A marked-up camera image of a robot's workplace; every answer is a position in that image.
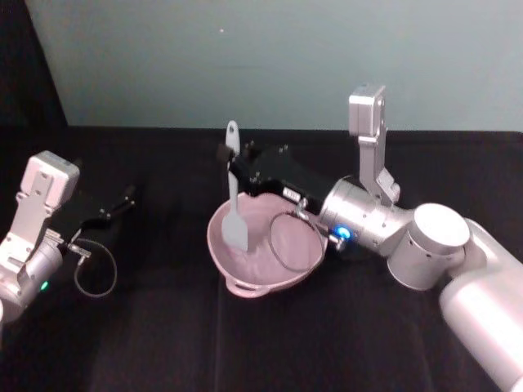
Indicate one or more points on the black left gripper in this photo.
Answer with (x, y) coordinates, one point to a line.
(83, 208)

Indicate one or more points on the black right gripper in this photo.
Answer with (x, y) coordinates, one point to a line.
(282, 171)

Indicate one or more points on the pale grey silicone spatula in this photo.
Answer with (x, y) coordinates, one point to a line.
(235, 228)

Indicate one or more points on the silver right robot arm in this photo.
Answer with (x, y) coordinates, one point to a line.
(441, 237)

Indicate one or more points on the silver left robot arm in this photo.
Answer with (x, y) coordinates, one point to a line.
(37, 192)

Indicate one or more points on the black table cloth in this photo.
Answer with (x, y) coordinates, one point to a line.
(163, 335)

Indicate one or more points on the black backdrop panel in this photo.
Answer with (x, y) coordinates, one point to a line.
(24, 69)

